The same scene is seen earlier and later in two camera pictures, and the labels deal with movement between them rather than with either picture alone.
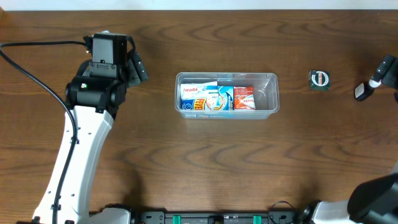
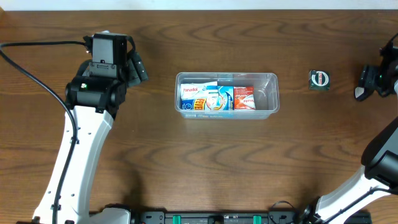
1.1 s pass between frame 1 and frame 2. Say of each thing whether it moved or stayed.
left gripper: stayed
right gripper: moved
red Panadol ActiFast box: stayed
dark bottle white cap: stayed
